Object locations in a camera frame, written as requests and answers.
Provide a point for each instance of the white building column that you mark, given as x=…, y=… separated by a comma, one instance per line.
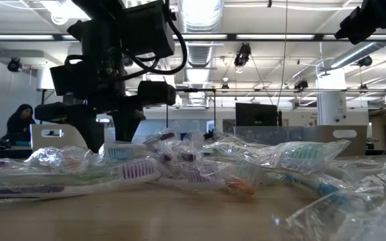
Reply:
x=330, y=100

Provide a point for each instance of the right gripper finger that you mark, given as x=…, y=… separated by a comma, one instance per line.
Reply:
x=357, y=28

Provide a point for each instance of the black computer monitor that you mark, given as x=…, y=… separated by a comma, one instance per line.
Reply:
x=256, y=115

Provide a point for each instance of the black background station frame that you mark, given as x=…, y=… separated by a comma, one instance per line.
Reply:
x=193, y=90

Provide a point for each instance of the blue toothbrush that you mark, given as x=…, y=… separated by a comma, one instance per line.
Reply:
x=327, y=190
x=119, y=153

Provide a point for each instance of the green toothbrush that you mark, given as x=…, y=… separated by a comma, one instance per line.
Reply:
x=79, y=176
x=302, y=154
x=364, y=217

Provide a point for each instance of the person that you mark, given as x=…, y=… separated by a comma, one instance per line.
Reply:
x=20, y=125

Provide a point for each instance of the grey translucent plastic bin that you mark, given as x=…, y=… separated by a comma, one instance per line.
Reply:
x=273, y=134

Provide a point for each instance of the orange toothbrush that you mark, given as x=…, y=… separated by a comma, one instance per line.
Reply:
x=241, y=188
x=70, y=163

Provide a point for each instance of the black ceiling spotlight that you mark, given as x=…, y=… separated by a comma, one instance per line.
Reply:
x=14, y=65
x=302, y=85
x=365, y=61
x=243, y=53

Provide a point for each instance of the white plastic bin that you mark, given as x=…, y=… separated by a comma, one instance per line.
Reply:
x=45, y=142

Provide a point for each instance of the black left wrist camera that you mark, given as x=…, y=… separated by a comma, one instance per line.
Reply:
x=146, y=30

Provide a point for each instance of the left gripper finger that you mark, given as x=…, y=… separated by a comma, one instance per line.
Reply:
x=89, y=127
x=126, y=124

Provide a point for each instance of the slanted silver ceiling duct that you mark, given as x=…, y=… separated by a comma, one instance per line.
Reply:
x=354, y=55

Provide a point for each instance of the light grey plastic bin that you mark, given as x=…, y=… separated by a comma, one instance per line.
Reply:
x=323, y=140

